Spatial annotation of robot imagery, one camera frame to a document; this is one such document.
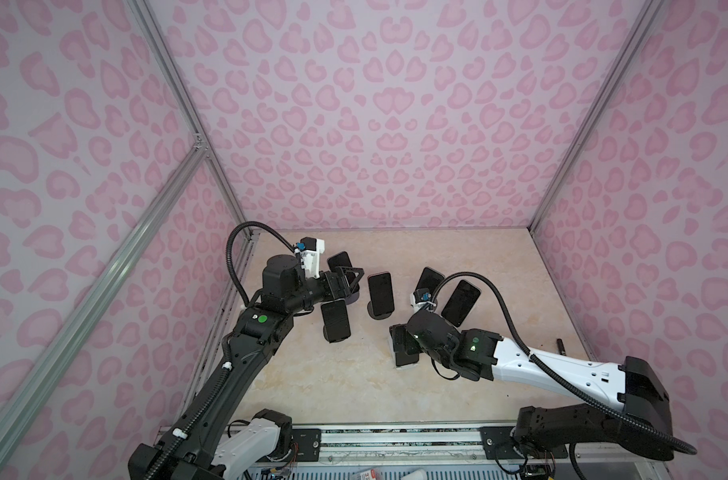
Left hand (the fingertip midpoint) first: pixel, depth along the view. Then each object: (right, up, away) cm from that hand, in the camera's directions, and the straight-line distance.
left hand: (353, 270), depth 70 cm
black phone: (-6, -15, +14) cm, 21 cm away
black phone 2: (+30, -10, +18) cm, 37 cm away
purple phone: (-6, +2, +22) cm, 23 cm away
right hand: (+12, -15, +7) cm, 21 cm away
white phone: (+13, -19, -2) cm, 23 cm away
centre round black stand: (+4, -14, +23) cm, 28 cm away
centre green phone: (+7, -7, +20) cm, 22 cm away
